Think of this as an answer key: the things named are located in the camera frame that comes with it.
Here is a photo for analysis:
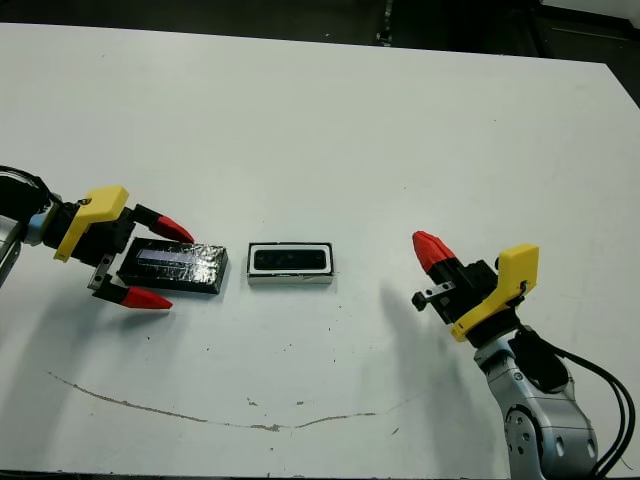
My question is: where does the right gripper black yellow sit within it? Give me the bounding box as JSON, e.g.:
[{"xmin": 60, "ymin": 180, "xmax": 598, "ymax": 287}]
[{"xmin": 411, "ymin": 231, "xmax": 540, "ymax": 344}]

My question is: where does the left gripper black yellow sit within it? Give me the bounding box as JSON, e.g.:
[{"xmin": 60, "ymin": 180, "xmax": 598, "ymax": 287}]
[{"xmin": 53, "ymin": 185, "xmax": 196, "ymax": 311}]

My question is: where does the shiny black box lid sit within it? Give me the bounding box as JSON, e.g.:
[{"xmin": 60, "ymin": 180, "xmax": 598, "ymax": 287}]
[{"xmin": 115, "ymin": 238, "xmax": 231, "ymax": 296}]

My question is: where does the small black camera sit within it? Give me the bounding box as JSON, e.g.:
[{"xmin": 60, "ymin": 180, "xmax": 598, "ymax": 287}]
[{"xmin": 252, "ymin": 245, "xmax": 326, "ymax": 273}]

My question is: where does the black chair leg with caster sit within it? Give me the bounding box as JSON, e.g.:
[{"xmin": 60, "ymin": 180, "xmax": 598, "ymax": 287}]
[{"xmin": 374, "ymin": 0, "xmax": 397, "ymax": 47}]

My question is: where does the white cabinet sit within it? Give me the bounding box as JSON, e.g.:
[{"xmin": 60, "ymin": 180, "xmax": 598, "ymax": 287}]
[{"xmin": 542, "ymin": 0, "xmax": 640, "ymax": 8}]

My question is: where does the white camera box base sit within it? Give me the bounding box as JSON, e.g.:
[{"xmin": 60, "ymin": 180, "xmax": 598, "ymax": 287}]
[{"xmin": 246, "ymin": 241, "xmax": 335, "ymax": 287}]

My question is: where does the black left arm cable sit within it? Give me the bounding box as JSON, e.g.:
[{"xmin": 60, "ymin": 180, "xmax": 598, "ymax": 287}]
[{"xmin": 0, "ymin": 165, "xmax": 54, "ymax": 206}]

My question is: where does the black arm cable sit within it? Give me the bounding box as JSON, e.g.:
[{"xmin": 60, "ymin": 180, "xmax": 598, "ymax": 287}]
[
  {"xmin": 0, "ymin": 165, "xmax": 54, "ymax": 206},
  {"xmin": 542, "ymin": 339, "xmax": 630, "ymax": 476}
]

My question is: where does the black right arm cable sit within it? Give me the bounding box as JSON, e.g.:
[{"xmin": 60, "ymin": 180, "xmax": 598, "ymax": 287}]
[{"xmin": 542, "ymin": 339, "xmax": 630, "ymax": 476}]

